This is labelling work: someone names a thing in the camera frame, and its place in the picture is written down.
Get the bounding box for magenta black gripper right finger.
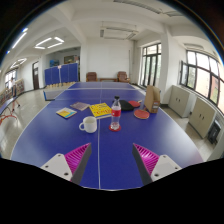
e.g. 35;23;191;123
132;143;181;185

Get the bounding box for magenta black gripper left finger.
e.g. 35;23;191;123
41;143;92;185

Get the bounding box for clear plastic water bottle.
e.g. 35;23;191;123
110;96;121;128

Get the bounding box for white ceramic mug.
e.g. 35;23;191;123
79;116;97;133

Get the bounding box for small red round coaster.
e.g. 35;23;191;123
109;126;121;132

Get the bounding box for colourful small book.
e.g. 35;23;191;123
56;108;76;119

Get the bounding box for red table tennis paddle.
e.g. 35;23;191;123
128;100;142;108
134;107;150;119

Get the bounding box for grey thin booklet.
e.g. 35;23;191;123
71;102;89;111

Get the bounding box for yellow book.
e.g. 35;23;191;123
89;103;111;118

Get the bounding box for blue table tennis table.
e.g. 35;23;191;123
11;82;202;190

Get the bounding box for black pouch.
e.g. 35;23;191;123
120;100;134;111

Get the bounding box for near beige cabinet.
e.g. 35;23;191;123
189;98;216;138

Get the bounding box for beige cabinet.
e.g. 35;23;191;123
168;86;194;118
189;98;216;138

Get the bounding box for brown cardboard box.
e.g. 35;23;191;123
144;85;160;113

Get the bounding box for far beige cabinet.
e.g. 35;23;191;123
168;86;194;118

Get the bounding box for black bin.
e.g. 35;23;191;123
208;120;221;144

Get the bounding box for small wooden side table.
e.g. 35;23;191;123
99;78;117;82

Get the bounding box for left brown armchair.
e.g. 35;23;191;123
86;72;98;82

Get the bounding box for brown armchair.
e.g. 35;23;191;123
86;72;98;82
117;71;130;83

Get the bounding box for blue partition screens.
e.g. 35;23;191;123
44;63;79;85

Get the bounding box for right brown armchair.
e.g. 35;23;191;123
117;71;130;83

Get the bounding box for standing person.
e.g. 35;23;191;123
10;77;17;97

